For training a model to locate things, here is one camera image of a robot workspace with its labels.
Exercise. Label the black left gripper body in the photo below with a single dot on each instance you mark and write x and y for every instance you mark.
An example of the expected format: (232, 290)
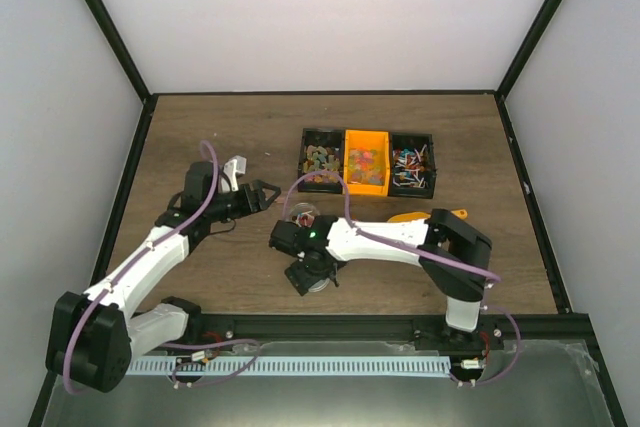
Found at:
(242, 210)

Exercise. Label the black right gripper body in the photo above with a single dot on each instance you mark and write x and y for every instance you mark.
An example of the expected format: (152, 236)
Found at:
(312, 275)

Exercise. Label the white round lid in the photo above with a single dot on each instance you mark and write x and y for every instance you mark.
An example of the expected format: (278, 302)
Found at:
(319, 285)

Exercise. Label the clear plastic cup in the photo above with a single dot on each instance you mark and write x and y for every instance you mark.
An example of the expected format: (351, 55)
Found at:
(302, 214)

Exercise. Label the black bin with popsicle candies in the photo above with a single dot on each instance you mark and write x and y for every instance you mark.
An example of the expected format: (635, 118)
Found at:
(321, 150)

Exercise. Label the yellow bin with star candies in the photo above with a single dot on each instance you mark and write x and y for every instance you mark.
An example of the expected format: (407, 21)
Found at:
(367, 164)

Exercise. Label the black bin with lollipops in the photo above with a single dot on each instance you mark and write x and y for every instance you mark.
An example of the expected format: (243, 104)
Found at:
(413, 169)

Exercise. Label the orange plastic scoop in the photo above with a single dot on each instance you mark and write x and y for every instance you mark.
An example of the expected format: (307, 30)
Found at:
(417, 215)

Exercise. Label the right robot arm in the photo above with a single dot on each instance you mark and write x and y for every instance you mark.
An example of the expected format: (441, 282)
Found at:
(452, 253)

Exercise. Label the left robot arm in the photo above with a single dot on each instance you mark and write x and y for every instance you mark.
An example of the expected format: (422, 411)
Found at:
(96, 335)

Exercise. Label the light blue slotted rail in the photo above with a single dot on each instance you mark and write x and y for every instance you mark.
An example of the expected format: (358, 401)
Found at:
(270, 366)

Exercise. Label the black frame base bar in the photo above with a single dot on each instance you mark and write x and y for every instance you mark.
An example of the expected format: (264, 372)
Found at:
(424, 332)

